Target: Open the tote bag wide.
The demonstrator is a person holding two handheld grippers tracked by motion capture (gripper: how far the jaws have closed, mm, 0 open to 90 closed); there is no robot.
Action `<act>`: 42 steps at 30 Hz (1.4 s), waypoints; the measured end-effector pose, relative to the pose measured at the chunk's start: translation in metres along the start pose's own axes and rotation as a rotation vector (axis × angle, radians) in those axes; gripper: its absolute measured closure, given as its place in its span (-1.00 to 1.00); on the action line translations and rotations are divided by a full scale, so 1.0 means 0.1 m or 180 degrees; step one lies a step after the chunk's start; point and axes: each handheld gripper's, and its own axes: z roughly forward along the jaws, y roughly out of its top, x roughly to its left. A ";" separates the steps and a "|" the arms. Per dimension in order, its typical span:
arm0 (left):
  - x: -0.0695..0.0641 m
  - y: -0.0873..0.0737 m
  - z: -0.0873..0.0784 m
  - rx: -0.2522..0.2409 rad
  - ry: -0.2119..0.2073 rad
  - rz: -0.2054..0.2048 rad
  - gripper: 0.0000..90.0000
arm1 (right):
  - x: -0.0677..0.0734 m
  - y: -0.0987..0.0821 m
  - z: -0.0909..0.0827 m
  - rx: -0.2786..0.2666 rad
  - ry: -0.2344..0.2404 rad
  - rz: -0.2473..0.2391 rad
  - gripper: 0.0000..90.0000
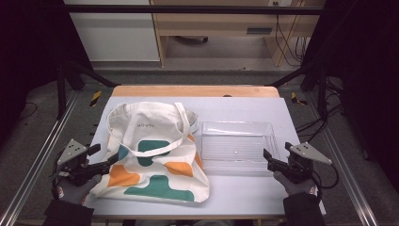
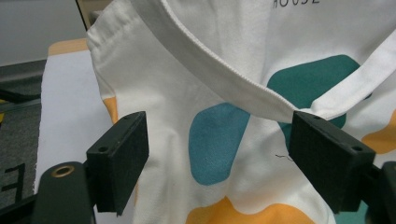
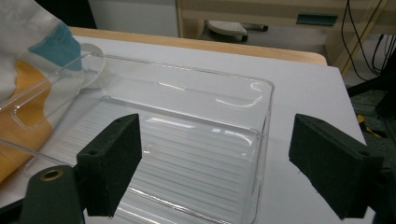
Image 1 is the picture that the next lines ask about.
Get metal floor rail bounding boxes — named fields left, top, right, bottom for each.
left=304, top=90, right=380, bottom=226
left=0, top=89, right=80, bottom=226

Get grey label on desk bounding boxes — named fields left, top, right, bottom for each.
left=246, top=26, right=274, bottom=36

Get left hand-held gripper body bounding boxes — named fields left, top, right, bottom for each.
left=56, top=138, right=96, bottom=186

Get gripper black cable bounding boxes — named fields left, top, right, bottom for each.
left=311, top=163, right=341, bottom=202
left=49, top=161, right=64, bottom=201

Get cream patterned tote bag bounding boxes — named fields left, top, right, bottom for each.
left=88, top=101, right=211, bottom=204

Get person's right hand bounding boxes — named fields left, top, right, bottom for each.
left=272, top=170, right=319, bottom=198

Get person's left hand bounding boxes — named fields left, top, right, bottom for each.
left=56, top=173, right=104, bottom=205

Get hanging black cables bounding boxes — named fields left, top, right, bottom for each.
left=274, top=1, right=311, bottom=68

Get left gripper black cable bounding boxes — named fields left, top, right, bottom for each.
left=49, top=161, right=64, bottom=201

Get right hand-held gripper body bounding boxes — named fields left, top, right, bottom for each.
left=272, top=141, right=333, bottom=185

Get black horizontal frame bar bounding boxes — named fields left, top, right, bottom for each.
left=64, top=4, right=326, bottom=16

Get black floor cables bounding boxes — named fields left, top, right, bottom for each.
left=295, top=103, right=345, bottom=144

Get wooden desk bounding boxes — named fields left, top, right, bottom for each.
left=150, top=0, right=327, bottom=68

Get clear plastic container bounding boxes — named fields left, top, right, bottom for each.
left=199, top=121, right=281, bottom=177

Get black frame strut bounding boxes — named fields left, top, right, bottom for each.
left=56, top=60, right=120, bottom=121
left=268, top=60, right=329, bottom=122

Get thin black floor cable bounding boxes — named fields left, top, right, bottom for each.
left=18, top=101, right=39, bottom=121

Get white cabinet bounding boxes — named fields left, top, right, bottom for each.
left=63, top=0, right=161, bottom=62

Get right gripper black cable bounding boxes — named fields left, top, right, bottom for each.
left=311, top=163, right=341, bottom=202

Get yellow black tape marker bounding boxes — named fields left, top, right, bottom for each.
left=89, top=89, right=104, bottom=108
left=290, top=91, right=309, bottom=106

